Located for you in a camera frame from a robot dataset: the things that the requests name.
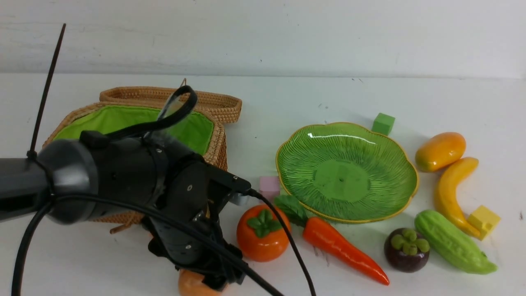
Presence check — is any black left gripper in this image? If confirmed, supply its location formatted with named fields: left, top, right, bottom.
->
left=143, top=155, right=245, bottom=284

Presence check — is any orange toy persimmon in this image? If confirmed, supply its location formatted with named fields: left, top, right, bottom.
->
left=236, top=204, right=289, bottom=262

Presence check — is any brown toy potato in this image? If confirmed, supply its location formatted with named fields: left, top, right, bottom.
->
left=178, top=269, right=222, bottom=296

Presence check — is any orange toy carrot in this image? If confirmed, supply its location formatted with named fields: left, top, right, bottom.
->
left=274, top=195, right=390, bottom=285

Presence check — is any purple toy mangosteen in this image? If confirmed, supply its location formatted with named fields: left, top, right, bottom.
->
left=384, top=227, right=431, bottom=273

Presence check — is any orange yellow toy mango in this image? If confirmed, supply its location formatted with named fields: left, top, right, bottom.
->
left=415, top=132, right=466, bottom=172

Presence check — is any yellow toy banana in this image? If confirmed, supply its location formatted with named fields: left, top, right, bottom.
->
left=434, top=157, right=480, bottom=238

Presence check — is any green toy bitter gourd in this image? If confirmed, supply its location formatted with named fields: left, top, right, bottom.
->
left=414, top=210, right=498, bottom=274

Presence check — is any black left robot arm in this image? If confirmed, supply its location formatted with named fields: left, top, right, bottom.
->
left=1, top=131, right=251, bottom=291

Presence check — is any woven wicker basket green lining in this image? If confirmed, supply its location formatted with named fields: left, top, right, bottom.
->
left=42, top=102, right=228, bottom=227

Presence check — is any pink foam cube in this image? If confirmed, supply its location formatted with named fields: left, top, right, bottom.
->
left=259, top=176, right=281, bottom=202

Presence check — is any woven wicker basket lid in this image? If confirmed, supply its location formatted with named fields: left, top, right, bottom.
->
left=99, top=86, right=242, bottom=124

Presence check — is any green leaf-shaped glass plate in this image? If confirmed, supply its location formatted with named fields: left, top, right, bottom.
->
left=275, top=122, right=420, bottom=224

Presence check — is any green foam cube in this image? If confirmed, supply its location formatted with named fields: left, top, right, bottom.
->
left=371, top=113, right=396, bottom=136

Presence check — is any yellow foam block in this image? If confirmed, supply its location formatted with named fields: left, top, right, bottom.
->
left=467, top=205, right=501, bottom=241

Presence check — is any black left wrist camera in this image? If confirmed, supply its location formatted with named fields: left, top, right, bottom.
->
left=207, top=164, right=251, bottom=211

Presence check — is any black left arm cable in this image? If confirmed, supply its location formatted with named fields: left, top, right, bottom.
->
left=11, top=188, right=317, bottom=296

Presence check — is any black cable tie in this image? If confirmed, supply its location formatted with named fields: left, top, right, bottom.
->
left=26, top=23, right=67, bottom=159

